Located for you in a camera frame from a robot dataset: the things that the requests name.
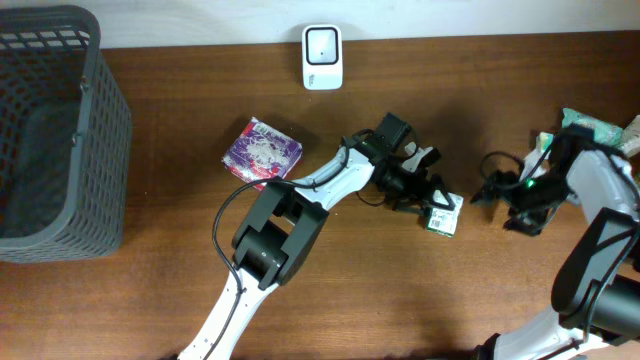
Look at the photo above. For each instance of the mint green wipes packet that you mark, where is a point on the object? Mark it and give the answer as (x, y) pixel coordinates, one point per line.
(604, 133)

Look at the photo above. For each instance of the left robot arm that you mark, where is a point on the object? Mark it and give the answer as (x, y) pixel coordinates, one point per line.
(274, 239)

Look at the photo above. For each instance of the white barcode scanner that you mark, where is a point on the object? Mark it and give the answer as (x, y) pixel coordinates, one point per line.
(322, 57)

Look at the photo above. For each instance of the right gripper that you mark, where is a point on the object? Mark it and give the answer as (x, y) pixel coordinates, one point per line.
(528, 221)

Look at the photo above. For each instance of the white leafy cream tube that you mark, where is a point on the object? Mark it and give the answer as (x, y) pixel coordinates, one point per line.
(630, 138)

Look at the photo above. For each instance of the grey plastic mesh basket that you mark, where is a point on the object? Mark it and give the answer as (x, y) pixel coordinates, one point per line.
(66, 133)

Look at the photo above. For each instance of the purple floral pack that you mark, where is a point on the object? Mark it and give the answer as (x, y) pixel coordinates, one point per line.
(261, 152)

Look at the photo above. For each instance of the small teal tissue pack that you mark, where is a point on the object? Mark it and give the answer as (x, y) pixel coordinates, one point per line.
(543, 141)

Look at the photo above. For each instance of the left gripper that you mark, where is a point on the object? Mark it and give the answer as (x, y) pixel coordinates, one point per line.
(415, 190)

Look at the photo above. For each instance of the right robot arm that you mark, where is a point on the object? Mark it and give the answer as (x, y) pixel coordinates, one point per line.
(592, 306)

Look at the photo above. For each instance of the green white soap box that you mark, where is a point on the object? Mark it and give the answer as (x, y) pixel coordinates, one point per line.
(444, 222)

